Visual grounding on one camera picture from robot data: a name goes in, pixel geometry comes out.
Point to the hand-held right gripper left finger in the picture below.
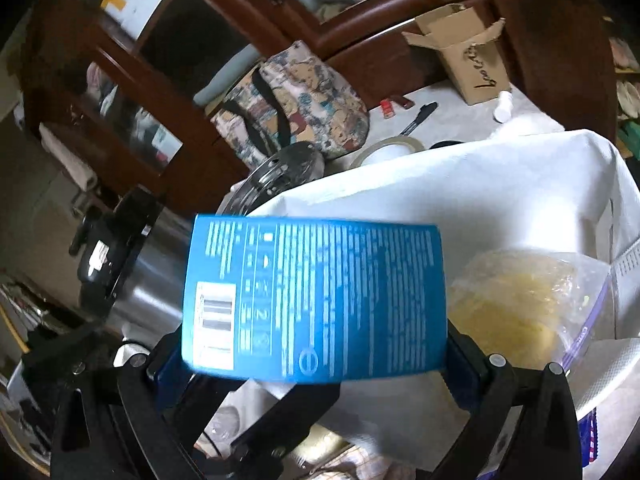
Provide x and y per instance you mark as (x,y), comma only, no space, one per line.
(167,365)

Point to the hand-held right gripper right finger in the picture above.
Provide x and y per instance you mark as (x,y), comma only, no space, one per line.
(467,375)

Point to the blue printed carton box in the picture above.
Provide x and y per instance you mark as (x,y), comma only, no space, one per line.
(315,300)

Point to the large white fabric bag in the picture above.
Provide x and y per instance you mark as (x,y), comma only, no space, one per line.
(450,200)

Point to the clear zip bag yellow contents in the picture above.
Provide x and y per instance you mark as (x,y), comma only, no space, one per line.
(510,305)

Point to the stainless steel pot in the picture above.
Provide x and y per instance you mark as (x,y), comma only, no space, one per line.
(150,280)

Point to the glass pot lid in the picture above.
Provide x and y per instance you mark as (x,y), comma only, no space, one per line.
(285,170)

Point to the black round lid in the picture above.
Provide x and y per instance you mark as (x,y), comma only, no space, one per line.
(440,144)

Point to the clear packing tape roll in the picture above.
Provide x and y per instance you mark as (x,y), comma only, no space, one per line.
(390,150)

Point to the black marker pen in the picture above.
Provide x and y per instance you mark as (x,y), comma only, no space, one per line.
(420,112)

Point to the small white plastic bottle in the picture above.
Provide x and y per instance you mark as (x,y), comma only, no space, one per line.
(502,107)

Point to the small red lighter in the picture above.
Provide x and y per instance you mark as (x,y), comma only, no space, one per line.
(387,108)

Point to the grey folded cloth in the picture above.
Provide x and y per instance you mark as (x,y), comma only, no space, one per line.
(225,77)

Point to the patterned fabric handbag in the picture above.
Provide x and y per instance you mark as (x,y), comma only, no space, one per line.
(310,100)

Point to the open brown cardboard box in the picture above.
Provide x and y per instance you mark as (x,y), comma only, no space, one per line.
(465,55)

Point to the white and yellow box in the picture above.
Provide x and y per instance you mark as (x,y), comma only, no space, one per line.
(132,2)

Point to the dark wooden glass cabinet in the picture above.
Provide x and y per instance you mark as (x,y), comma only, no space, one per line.
(345,30)

